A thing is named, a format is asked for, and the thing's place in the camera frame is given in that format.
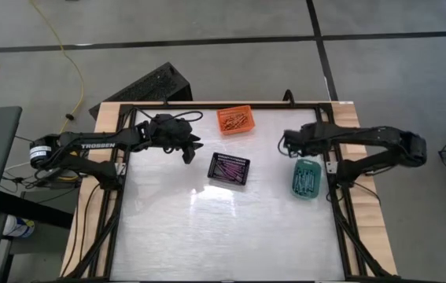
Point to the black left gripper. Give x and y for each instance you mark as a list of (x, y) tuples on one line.
[(171, 131)]

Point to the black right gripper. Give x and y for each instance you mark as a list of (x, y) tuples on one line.
[(311, 139)]

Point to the orange slotted plastic basket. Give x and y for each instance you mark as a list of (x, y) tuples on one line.
[(220, 126)]

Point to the black slotted plastic basket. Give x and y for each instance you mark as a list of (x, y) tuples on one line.
[(228, 156)]

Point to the purple crayon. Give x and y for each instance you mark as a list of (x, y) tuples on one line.
[(228, 167), (231, 172), (235, 177), (220, 173)]

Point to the orange crayon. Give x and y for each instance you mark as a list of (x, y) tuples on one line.
[(234, 116), (236, 121), (235, 126)]

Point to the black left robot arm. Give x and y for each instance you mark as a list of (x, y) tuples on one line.
[(96, 145)]

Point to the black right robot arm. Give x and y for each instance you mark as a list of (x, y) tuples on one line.
[(380, 137)]

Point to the black table clamp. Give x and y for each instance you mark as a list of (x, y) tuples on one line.
[(288, 97)]

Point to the teal plastic bin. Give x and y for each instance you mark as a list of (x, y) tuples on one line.
[(306, 195)]

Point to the black perforated box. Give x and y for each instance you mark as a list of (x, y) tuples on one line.
[(152, 84)]

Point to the white bucket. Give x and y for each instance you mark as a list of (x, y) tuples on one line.
[(18, 228)]

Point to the black metal table frame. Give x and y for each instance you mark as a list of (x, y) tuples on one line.
[(246, 106)]

